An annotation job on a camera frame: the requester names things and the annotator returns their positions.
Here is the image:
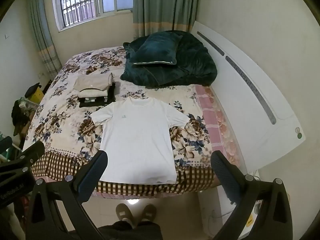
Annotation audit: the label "black cap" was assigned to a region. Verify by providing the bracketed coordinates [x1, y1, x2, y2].
[24, 82, 43, 98]

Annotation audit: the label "dark hanging clothes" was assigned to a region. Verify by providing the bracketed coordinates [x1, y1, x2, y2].
[11, 99, 28, 137]

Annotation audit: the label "dark green pillow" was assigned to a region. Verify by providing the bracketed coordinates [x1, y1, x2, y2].
[130, 33, 184, 67]

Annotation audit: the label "beige folded garment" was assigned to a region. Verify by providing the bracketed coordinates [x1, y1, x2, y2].
[74, 72, 114, 92]

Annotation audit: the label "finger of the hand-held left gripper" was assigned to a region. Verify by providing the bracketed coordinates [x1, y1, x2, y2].
[0, 136, 13, 153]
[0, 140, 45, 178]

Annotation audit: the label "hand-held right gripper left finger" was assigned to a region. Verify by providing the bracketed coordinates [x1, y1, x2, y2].
[25, 150, 108, 240]

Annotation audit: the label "yellow box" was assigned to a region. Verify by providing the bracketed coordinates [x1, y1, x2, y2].
[31, 88, 45, 104]

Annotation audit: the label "white t-shirt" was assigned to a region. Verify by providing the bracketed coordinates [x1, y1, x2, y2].
[89, 97, 190, 185]

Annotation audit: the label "white folded garment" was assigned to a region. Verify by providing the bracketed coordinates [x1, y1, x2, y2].
[78, 89, 110, 98]

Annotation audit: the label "white appliance with yellow label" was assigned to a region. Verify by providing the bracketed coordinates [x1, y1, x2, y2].
[244, 197, 263, 230]

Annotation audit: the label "floral blanket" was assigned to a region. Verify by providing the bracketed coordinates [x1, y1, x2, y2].
[24, 46, 218, 198]

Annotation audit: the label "pink checked bed sheet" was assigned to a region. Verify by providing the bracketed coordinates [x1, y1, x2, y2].
[195, 85, 242, 170]

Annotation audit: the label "dark green quilt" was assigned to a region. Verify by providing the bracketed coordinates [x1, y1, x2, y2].
[120, 30, 217, 88]

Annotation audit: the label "white headboard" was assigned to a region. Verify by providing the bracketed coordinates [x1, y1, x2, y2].
[191, 20, 307, 173]

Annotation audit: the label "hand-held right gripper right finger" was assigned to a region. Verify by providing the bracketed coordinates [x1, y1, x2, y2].
[211, 151, 293, 240]

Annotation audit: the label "barred window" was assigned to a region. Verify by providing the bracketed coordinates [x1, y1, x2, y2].
[51, 0, 134, 33]

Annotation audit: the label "black folded garment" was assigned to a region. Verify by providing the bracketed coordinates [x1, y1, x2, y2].
[79, 82, 117, 108]

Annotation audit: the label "grey slipper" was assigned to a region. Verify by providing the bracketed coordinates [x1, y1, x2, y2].
[115, 203, 133, 222]
[141, 203, 157, 222]

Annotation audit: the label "white cable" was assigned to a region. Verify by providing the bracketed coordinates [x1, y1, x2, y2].
[206, 209, 237, 222]

